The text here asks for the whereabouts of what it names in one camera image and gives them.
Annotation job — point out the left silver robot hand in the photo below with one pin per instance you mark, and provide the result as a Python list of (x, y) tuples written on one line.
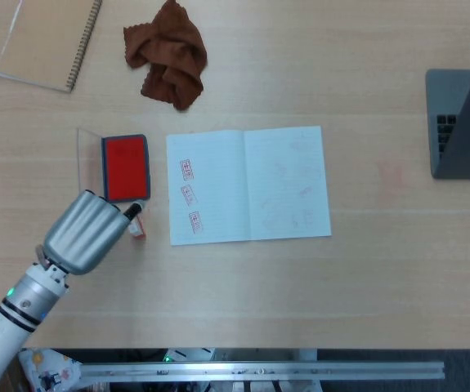
[(83, 232)]

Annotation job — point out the small red white stamp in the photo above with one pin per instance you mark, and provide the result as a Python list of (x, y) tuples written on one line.
[(138, 231)]

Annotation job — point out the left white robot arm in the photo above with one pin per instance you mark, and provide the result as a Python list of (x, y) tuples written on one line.
[(18, 310)]

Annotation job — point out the open lined notebook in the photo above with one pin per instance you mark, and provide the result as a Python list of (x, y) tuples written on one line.
[(259, 183)]

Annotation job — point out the kraft spiral notebook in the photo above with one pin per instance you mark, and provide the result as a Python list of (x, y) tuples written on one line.
[(42, 45)]

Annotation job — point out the red ink pad clear lid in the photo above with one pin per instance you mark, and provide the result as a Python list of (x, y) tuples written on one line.
[(126, 167)]

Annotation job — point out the white printed sheet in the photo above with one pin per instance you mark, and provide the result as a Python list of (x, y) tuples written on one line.
[(50, 367)]

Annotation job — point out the brown crumpled cloth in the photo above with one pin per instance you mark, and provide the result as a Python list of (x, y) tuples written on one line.
[(169, 61)]

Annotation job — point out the aluminium rail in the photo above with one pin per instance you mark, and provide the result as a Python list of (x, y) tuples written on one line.
[(259, 371)]

